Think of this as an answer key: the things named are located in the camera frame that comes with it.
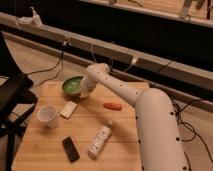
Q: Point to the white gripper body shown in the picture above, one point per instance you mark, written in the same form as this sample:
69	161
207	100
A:
87	85

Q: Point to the green ceramic bowl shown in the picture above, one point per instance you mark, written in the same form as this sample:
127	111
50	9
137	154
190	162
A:
71	86

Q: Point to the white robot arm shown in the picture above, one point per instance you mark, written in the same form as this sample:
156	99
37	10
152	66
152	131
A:
160	144

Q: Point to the orange carrot toy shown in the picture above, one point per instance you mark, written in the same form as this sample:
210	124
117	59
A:
113	106

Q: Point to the white rectangular block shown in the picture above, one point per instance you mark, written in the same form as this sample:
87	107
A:
68	109

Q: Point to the white plastic cup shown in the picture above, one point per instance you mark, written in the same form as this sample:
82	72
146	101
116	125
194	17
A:
48	116

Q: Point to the white remote controller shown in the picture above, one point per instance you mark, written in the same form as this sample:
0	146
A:
99	140

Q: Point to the wooden table board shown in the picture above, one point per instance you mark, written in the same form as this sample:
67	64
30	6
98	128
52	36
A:
41	148

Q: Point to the black phone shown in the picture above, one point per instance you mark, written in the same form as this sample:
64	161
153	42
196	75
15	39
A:
70	150

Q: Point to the black chair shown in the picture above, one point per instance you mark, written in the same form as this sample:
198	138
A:
15	90

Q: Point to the white power adapter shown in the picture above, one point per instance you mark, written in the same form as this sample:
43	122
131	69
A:
35	19

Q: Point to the white plug with cable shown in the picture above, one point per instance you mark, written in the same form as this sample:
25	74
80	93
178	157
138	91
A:
133	62

